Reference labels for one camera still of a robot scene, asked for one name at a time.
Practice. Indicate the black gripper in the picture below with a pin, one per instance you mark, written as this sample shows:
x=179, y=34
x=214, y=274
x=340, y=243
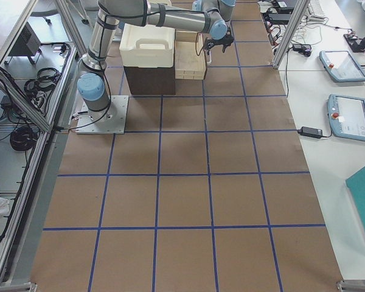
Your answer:
x=225, y=39

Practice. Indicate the wooden drawer with white handle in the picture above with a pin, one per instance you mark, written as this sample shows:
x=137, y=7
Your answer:
x=190, y=60

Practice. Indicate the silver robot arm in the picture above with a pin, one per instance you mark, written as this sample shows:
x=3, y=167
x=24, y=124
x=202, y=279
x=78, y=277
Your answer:
x=204, y=17

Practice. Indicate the dark brown drawer cabinet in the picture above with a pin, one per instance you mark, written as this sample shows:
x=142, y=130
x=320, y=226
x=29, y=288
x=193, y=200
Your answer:
x=151, y=81

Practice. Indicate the cream plastic tray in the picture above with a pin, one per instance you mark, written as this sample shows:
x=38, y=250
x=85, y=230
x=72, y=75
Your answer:
x=148, y=46

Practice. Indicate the upper teach pendant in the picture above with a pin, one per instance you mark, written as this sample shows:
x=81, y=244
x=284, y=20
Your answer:
x=341, y=66

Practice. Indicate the teach pendant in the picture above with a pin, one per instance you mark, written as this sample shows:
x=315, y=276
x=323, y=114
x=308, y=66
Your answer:
x=341, y=66
x=346, y=116

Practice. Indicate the black power adapter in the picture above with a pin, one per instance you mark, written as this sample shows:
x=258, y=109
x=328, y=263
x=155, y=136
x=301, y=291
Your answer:
x=310, y=132

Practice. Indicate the lower teach pendant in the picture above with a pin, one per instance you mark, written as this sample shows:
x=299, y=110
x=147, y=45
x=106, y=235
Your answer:
x=346, y=116

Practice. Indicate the grey electronics box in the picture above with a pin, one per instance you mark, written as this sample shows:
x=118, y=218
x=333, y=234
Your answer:
x=26, y=45

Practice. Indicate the aluminium frame post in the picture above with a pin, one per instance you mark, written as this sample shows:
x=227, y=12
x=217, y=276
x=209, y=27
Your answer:
x=293, y=23

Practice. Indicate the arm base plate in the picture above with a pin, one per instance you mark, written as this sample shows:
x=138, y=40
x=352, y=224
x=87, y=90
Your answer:
x=97, y=123

